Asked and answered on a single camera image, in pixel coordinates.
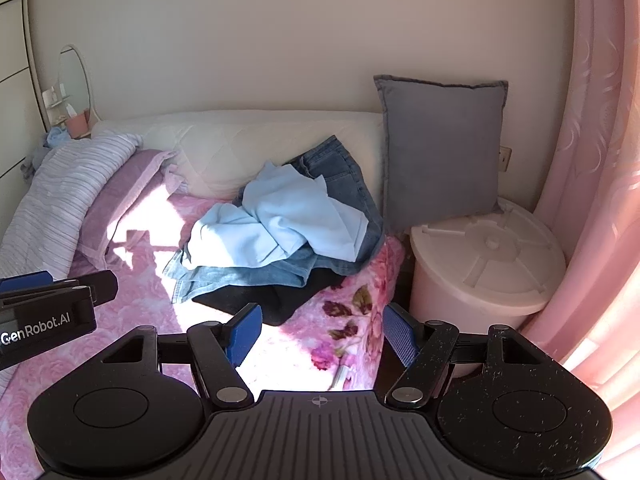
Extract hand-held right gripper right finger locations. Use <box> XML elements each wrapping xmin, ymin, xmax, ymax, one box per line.
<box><xmin>381</xmin><ymin>303</ymin><xmax>549</xmax><ymax>409</ymax></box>

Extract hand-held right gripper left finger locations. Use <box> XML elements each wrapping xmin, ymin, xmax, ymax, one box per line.
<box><xmin>101</xmin><ymin>303</ymin><xmax>264</xmax><ymax>408</ymax></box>

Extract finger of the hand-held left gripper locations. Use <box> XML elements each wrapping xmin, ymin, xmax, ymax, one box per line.
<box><xmin>50</xmin><ymin>269</ymin><xmax>119</xmax><ymax>307</ymax></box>
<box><xmin>0</xmin><ymin>270</ymin><xmax>55</xmax><ymax>295</ymax></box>

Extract light blue sweatshirt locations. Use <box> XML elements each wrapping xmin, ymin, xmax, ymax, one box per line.
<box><xmin>180</xmin><ymin>160</ymin><xmax>370</xmax><ymax>271</ymax></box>

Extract pink floral blanket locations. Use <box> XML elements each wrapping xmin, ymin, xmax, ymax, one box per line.
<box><xmin>0</xmin><ymin>192</ymin><xmax>407</xmax><ymax>461</ymax></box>

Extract black garment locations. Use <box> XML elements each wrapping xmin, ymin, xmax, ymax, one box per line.
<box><xmin>192</xmin><ymin>266</ymin><xmax>352</xmax><ymax>327</ymax></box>

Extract striped lilac duvet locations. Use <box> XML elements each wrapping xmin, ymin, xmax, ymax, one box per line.
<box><xmin>0</xmin><ymin>130</ymin><xmax>144</xmax><ymax>281</ymax></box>

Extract lilac pillow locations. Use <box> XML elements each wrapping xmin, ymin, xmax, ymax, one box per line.
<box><xmin>75</xmin><ymin>147</ymin><xmax>189</xmax><ymax>269</ymax></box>

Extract white plastic bin with lid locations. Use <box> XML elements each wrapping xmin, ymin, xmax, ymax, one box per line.
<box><xmin>409</xmin><ymin>197</ymin><xmax>567</xmax><ymax>379</ymax></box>

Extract small blue cloth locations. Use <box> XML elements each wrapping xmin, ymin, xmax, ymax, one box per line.
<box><xmin>44</xmin><ymin>127</ymin><xmax>71</xmax><ymax>150</ymax></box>

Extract pink cup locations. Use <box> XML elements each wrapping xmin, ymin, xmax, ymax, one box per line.
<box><xmin>66</xmin><ymin>112</ymin><xmax>90</xmax><ymax>140</ymax></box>

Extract blue jeans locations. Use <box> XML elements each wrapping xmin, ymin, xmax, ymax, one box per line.
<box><xmin>162</xmin><ymin>135</ymin><xmax>386</xmax><ymax>304</ymax></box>

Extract white quilted cushion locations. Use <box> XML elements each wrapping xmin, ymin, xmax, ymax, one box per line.
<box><xmin>90</xmin><ymin>110</ymin><xmax>387</xmax><ymax>206</ymax></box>

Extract grey pillow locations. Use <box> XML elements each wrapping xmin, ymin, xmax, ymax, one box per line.
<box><xmin>373</xmin><ymin>75</ymin><xmax>509</xmax><ymax>234</ymax></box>

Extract oval mirror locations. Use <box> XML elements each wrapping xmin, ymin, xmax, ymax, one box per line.
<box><xmin>57</xmin><ymin>45</ymin><xmax>94</xmax><ymax>127</ymax></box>

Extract cream wardrobe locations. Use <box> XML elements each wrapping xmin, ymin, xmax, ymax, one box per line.
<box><xmin>0</xmin><ymin>0</ymin><xmax>52</xmax><ymax>196</ymax></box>

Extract pink curtain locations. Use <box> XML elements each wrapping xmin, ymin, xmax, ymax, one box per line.
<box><xmin>520</xmin><ymin>0</ymin><xmax>640</xmax><ymax>441</ymax></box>

